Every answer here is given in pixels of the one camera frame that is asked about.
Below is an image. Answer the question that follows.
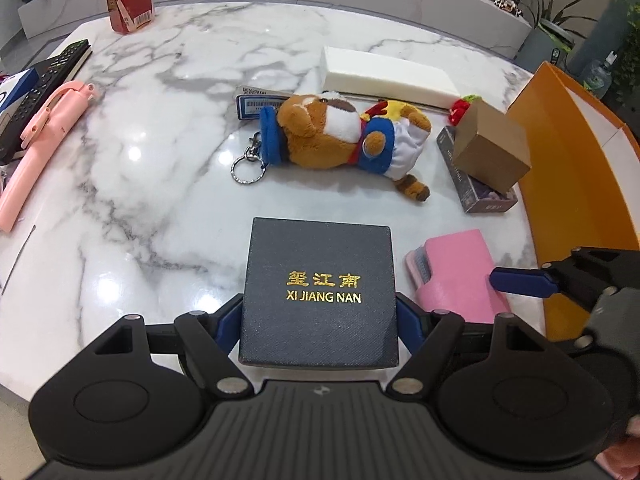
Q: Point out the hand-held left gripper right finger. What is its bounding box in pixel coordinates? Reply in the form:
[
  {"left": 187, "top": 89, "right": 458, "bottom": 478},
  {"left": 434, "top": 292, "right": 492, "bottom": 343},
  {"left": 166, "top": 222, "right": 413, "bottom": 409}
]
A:
[{"left": 387, "top": 294, "right": 548, "bottom": 402}]

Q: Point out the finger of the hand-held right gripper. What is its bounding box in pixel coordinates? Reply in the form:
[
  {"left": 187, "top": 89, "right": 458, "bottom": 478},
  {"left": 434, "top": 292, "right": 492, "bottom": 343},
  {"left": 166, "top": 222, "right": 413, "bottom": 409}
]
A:
[
  {"left": 490, "top": 247, "right": 640, "bottom": 311},
  {"left": 574, "top": 287, "right": 640, "bottom": 357}
]

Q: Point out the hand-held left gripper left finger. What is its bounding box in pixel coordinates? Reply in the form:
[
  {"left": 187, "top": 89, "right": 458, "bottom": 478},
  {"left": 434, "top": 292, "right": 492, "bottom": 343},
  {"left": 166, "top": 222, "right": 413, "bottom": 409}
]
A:
[{"left": 92, "top": 295, "right": 254, "bottom": 402}]

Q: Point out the pink wallet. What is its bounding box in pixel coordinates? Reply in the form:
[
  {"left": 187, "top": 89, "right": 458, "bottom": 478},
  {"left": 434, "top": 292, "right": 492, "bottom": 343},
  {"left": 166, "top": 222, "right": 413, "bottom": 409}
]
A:
[{"left": 405, "top": 229, "right": 512, "bottom": 325}]

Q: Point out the dark illustrated card box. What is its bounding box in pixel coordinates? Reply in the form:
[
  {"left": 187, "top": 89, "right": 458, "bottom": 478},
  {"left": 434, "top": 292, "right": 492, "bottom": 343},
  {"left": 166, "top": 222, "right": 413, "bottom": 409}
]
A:
[{"left": 436, "top": 125, "right": 519, "bottom": 215}]

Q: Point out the orange storage box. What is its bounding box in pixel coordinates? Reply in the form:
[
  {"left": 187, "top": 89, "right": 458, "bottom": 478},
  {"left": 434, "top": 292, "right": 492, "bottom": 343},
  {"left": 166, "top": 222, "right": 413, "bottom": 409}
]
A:
[{"left": 507, "top": 61, "right": 640, "bottom": 343}]

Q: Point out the black textured gift box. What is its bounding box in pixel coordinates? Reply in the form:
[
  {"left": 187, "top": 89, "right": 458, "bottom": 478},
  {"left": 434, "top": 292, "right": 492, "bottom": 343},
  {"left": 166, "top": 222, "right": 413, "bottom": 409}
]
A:
[{"left": 238, "top": 217, "right": 400, "bottom": 368}]

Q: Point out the pink cloth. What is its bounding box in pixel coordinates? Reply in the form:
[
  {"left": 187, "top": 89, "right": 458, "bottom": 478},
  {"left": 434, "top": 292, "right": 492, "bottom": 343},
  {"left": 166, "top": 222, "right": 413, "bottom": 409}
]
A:
[{"left": 597, "top": 412, "right": 640, "bottom": 480}]

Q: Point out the brown cardboard box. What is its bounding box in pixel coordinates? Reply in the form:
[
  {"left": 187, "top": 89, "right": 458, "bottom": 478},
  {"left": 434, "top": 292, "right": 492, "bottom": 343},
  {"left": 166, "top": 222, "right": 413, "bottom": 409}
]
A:
[{"left": 452, "top": 100, "right": 532, "bottom": 193}]

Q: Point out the crochet orange and red fruit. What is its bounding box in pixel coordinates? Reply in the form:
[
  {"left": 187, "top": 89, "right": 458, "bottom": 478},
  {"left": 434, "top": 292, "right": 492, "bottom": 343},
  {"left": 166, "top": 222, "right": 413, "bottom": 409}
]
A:
[{"left": 448, "top": 95, "right": 481, "bottom": 125}]

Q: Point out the barcode label card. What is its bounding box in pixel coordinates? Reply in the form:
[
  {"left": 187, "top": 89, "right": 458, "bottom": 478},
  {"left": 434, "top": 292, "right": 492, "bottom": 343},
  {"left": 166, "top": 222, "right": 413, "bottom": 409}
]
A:
[{"left": 235, "top": 85, "right": 301, "bottom": 122}]

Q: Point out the large clear water bottle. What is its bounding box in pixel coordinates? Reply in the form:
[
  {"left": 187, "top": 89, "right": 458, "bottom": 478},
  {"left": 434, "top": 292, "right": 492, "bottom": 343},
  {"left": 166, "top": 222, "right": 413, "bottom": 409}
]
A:
[{"left": 582, "top": 52, "right": 613, "bottom": 98}]

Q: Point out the grey trash bin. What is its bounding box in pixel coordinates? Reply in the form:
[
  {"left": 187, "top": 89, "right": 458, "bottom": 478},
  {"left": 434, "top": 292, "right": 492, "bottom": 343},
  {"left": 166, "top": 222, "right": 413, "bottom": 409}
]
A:
[{"left": 517, "top": 19, "right": 571, "bottom": 68}]

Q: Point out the leafy green plant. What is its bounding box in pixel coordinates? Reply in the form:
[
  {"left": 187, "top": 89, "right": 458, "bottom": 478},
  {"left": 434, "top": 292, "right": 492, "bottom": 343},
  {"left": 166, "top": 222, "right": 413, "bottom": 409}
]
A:
[{"left": 612, "top": 10, "right": 640, "bottom": 111}]

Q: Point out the long white box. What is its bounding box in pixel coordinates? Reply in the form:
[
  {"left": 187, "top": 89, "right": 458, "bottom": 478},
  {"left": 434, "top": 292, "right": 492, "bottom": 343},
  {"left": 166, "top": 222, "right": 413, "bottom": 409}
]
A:
[{"left": 320, "top": 46, "right": 462, "bottom": 109}]

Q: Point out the pink selfie stick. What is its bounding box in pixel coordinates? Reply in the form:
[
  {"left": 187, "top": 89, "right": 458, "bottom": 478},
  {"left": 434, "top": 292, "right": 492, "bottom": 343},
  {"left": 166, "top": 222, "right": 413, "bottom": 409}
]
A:
[{"left": 0, "top": 80, "right": 96, "bottom": 233}]

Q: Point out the potted green plant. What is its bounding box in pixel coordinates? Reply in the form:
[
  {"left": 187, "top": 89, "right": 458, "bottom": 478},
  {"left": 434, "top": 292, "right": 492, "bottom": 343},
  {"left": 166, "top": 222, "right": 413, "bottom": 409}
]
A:
[{"left": 520, "top": 0, "right": 598, "bottom": 41}]

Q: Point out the black remote control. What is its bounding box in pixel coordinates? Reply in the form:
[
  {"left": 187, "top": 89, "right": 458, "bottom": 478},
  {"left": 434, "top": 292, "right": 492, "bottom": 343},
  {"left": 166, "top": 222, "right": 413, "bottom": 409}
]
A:
[{"left": 0, "top": 39, "right": 93, "bottom": 161}]

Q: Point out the brown plush dog keychain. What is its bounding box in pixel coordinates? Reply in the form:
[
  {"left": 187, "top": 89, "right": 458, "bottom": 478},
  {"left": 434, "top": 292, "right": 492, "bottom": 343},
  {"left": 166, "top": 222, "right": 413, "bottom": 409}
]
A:
[{"left": 231, "top": 91, "right": 433, "bottom": 203}]

